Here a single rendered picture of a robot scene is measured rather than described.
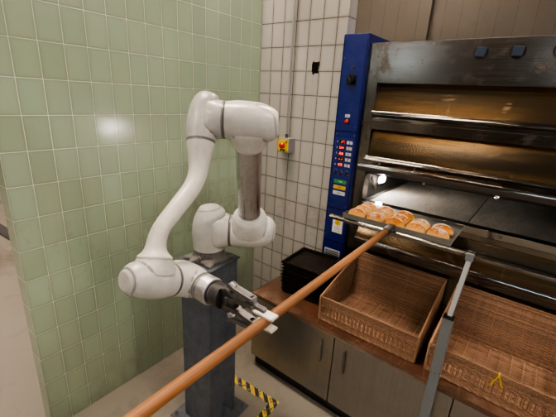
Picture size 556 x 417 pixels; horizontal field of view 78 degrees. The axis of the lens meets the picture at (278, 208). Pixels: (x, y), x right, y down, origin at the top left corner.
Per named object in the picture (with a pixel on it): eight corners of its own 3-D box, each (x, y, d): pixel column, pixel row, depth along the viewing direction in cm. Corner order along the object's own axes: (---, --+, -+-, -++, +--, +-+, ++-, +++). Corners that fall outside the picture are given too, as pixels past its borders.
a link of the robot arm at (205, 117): (180, 133, 114) (221, 136, 114) (184, 83, 117) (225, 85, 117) (189, 146, 127) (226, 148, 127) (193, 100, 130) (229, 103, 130)
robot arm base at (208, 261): (175, 261, 166) (175, 251, 165) (208, 246, 184) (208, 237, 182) (203, 273, 157) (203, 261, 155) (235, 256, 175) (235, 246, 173)
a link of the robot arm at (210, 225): (196, 240, 178) (195, 198, 171) (231, 241, 178) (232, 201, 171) (189, 253, 162) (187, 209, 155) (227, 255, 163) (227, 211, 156)
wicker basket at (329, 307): (352, 285, 236) (357, 249, 227) (439, 319, 204) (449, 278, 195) (315, 318, 198) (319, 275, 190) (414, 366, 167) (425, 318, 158)
